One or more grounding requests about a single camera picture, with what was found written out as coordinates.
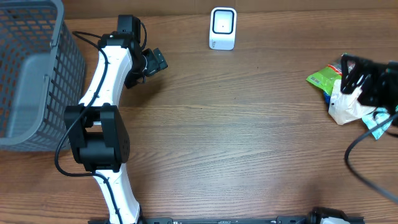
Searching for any teal wrapper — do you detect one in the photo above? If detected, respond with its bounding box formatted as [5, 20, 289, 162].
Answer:
[362, 108, 392, 140]

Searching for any green snack bag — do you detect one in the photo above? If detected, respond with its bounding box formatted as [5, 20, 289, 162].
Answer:
[306, 58, 343, 96]

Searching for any beige snack bag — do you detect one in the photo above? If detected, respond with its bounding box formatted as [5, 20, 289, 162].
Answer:
[328, 80, 376, 125]

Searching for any blue Oreo cookie pack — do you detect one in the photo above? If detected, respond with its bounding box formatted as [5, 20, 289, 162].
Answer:
[323, 91, 331, 108]

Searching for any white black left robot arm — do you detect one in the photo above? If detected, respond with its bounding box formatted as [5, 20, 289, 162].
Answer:
[61, 15, 168, 223]

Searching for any grey plastic mesh basket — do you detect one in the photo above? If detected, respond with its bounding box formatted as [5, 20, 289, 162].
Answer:
[1, 0, 86, 152]

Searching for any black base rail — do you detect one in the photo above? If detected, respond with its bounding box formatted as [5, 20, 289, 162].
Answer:
[88, 217, 366, 224]

